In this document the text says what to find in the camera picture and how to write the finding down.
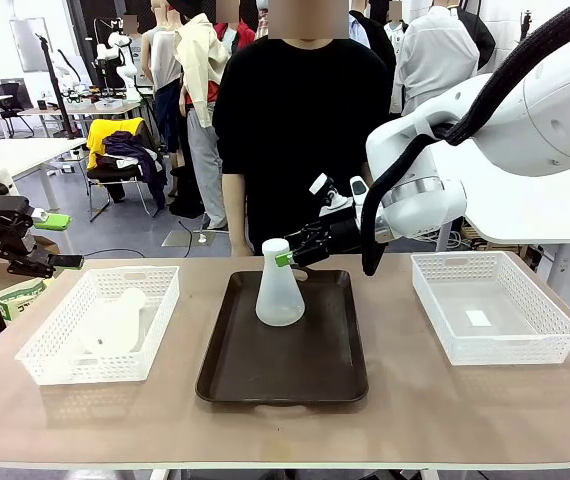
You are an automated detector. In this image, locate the white desk with rounded edge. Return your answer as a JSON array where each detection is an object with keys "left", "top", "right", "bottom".
[{"left": 428, "top": 144, "right": 570, "bottom": 246}]

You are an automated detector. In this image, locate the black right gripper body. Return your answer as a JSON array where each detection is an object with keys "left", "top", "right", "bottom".
[{"left": 323, "top": 215, "right": 366, "bottom": 259}]

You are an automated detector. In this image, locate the yellow garment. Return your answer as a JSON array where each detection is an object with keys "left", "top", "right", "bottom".
[{"left": 87, "top": 118, "right": 145, "bottom": 171}]

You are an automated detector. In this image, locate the grey mannequin floor plate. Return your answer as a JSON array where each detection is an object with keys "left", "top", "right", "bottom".
[{"left": 161, "top": 229, "right": 216, "bottom": 249}]

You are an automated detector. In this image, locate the mannequin with cream jacket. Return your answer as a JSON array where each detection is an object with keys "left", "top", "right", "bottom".
[{"left": 173, "top": 0, "right": 232, "bottom": 231}]

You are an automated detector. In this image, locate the dark purple garment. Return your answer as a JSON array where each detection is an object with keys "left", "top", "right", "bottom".
[{"left": 102, "top": 130, "right": 167, "bottom": 211}]

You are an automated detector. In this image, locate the figure in white shirt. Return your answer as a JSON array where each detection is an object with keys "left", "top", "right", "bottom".
[{"left": 393, "top": 0, "right": 482, "bottom": 117}]

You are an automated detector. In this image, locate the dark brown plastic tray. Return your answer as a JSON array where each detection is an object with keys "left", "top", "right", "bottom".
[{"left": 194, "top": 269, "right": 370, "bottom": 409}]

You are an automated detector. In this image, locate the person right forearm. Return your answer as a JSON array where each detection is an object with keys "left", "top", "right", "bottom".
[{"left": 222, "top": 172, "right": 257, "bottom": 258}]

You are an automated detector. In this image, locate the black chair with clothes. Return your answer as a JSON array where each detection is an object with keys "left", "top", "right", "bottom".
[{"left": 87, "top": 117, "right": 166, "bottom": 222}]

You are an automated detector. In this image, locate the black office chair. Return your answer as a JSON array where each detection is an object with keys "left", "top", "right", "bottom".
[{"left": 0, "top": 79, "right": 35, "bottom": 140}]

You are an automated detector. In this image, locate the mannequin with white tank top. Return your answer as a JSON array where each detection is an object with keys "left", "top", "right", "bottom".
[{"left": 139, "top": 0, "right": 186, "bottom": 151}]

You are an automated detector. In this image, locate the person torso black t-shirt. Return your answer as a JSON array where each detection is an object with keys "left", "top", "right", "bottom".
[{"left": 212, "top": 37, "right": 397, "bottom": 256}]

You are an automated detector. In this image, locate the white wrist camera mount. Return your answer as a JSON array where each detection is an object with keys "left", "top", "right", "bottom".
[{"left": 308, "top": 172, "right": 369, "bottom": 219}]

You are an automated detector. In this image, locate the translucent white conical flask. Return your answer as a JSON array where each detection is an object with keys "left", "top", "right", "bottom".
[
  {"left": 78, "top": 288, "right": 149, "bottom": 356},
  {"left": 254, "top": 238, "right": 307, "bottom": 329}
]

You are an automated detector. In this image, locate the black tripod stand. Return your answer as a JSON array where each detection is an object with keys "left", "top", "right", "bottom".
[{"left": 34, "top": 32, "right": 85, "bottom": 140}]

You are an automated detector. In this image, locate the white perforated basket with label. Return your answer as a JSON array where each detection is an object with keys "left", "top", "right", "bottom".
[{"left": 411, "top": 251, "right": 570, "bottom": 367}]

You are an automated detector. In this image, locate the white perforated plastic basket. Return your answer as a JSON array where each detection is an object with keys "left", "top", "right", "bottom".
[{"left": 14, "top": 265, "right": 181, "bottom": 386}]

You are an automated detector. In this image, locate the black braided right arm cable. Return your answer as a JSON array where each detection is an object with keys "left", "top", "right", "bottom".
[{"left": 362, "top": 0, "right": 570, "bottom": 276}]

